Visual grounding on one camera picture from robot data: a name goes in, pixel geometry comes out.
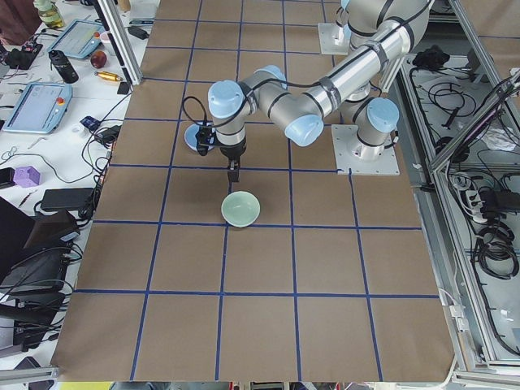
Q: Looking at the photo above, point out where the aluminium frame post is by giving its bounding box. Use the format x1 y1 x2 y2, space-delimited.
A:
93 0 143 85

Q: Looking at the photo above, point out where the purple plastic block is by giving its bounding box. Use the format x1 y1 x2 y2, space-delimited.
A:
13 166 41 188

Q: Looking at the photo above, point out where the green ceramic bowl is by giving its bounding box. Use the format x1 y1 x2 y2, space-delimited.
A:
221 191 261 228

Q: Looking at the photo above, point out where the blue ceramic bowl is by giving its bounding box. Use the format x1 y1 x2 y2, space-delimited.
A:
184 124 201 152

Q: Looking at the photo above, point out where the far blue teach pendant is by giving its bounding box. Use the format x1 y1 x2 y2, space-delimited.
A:
47 19 105 59

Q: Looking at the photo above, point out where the black water bottle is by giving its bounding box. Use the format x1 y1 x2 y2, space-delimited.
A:
49 50 79 84

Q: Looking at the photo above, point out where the red apple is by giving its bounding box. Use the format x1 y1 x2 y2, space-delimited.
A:
90 50 107 69

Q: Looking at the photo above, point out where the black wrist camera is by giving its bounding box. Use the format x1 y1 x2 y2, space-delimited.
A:
196 126 215 156

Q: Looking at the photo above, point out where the blue teach pendant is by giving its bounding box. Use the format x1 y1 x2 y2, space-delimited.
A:
47 19 105 59
2 82 72 134

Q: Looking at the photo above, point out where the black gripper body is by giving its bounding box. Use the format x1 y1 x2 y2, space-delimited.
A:
219 140 246 161

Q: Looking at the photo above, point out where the black power adapter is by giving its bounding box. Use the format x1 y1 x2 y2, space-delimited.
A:
40 188 93 212

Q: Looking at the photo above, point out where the near blue teach pendant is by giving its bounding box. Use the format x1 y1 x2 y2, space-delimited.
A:
2 82 72 134

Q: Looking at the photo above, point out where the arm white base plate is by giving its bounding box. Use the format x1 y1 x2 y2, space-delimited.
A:
318 23 351 55
331 124 400 176

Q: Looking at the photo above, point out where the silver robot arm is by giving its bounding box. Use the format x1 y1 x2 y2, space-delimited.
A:
208 1 432 183
336 0 351 46

